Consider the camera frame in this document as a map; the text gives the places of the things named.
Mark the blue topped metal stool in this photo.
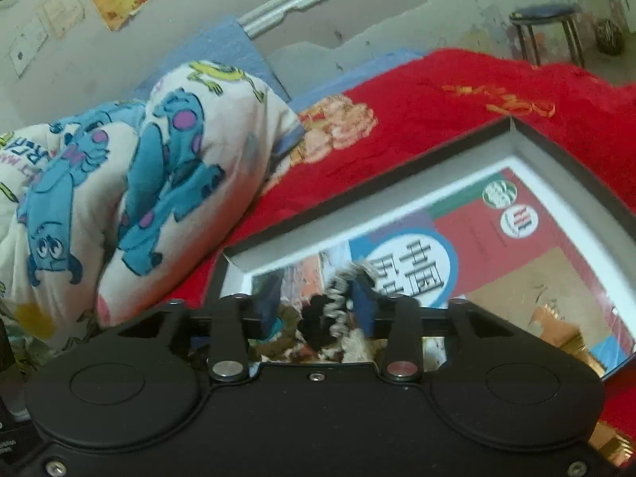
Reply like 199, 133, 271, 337
509, 2, 586, 68

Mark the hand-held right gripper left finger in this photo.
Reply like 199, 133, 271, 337
114, 275, 284, 383

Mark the cartoon monster printed quilt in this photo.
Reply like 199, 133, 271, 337
0, 60, 304, 359

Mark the black shallow cardboard box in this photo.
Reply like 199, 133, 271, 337
213, 114, 636, 384

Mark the black scrunchie with white lace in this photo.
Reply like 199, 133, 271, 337
298, 261, 379, 353

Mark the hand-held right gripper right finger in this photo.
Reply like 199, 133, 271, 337
348, 278, 518, 386

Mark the dark round ball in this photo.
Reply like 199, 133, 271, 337
596, 19, 625, 55

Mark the blue quilted pad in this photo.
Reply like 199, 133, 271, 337
132, 15, 294, 111

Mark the red printed blanket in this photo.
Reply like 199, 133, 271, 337
226, 47, 636, 477

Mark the white wall certificate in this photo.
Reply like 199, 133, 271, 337
40, 0, 86, 39
10, 15, 50, 80

